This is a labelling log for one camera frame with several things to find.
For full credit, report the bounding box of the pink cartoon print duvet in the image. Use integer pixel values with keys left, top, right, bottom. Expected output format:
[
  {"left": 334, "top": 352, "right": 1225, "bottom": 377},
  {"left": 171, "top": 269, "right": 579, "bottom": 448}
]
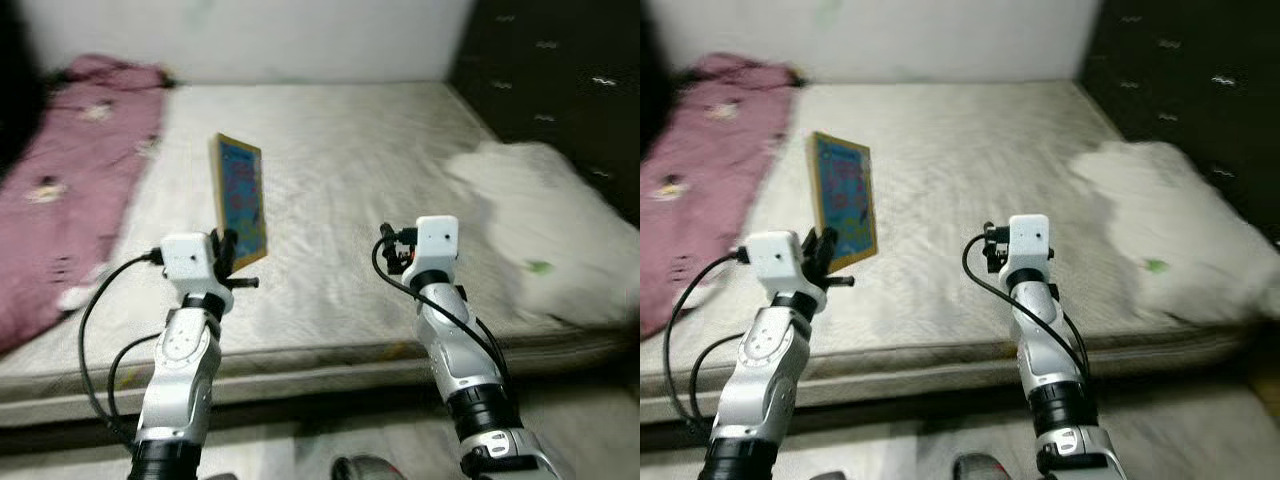
[
  {"left": 0, "top": 55, "right": 171, "bottom": 356},
  {"left": 640, "top": 52, "right": 801, "bottom": 341}
]

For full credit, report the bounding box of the white pillow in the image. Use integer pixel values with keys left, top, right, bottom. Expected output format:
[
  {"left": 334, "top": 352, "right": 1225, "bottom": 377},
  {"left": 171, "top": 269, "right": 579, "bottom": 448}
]
[
  {"left": 445, "top": 140, "right": 641, "bottom": 331},
  {"left": 1070, "top": 140, "right": 1280, "bottom": 326}
]

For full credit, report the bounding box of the black tufted headboard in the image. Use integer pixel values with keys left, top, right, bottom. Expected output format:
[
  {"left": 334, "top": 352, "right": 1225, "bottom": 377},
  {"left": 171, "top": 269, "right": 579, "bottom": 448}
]
[
  {"left": 1078, "top": 0, "right": 1280, "bottom": 246},
  {"left": 445, "top": 0, "right": 641, "bottom": 226}
]

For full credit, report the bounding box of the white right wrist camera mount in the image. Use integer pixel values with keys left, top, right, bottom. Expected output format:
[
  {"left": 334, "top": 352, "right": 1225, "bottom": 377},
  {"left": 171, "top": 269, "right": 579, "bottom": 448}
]
[
  {"left": 1005, "top": 213, "right": 1053, "bottom": 271},
  {"left": 412, "top": 215, "right": 461, "bottom": 273}
]

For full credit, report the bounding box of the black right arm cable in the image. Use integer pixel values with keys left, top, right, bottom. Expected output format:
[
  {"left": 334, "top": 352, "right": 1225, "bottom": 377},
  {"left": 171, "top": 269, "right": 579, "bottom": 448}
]
[
  {"left": 372, "top": 232, "right": 511, "bottom": 386},
  {"left": 962, "top": 232, "right": 1093, "bottom": 376}
]

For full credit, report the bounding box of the white quilted mattress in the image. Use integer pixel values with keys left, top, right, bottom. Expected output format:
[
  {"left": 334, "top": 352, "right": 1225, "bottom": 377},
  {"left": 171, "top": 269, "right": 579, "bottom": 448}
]
[
  {"left": 0, "top": 82, "right": 641, "bottom": 429},
  {"left": 640, "top": 82, "right": 1266, "bottom": 426}
]

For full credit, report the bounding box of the blue yellow-edged picture book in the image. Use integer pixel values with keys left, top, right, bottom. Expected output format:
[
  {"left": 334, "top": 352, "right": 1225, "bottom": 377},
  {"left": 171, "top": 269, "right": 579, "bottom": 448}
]
[
  {"left": 208, "top": 132, "right": 271, "bottom": 273},
  {"left": 808, "top": 130, "right": 879, "bottom": 273}
]

